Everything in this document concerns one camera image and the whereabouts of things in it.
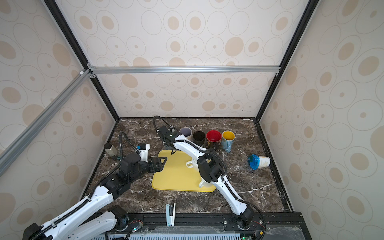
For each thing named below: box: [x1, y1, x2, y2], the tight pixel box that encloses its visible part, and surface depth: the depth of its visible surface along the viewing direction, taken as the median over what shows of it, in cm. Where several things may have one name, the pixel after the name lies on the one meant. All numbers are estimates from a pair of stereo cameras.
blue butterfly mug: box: [221, 130, 236, 153], surface depth 98 cm
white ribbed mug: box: [186, 155, 203, 174], surface depth 89 cm
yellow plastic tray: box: [152, 150, 216, 192], surface depth 88 cm
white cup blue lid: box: [248, 154, 271, 170], surface depth 91 cm
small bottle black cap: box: [103, 143, 118, 157], surface depth 96 cm
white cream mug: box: [199, 177, 213, 188], surface depth 83 cm
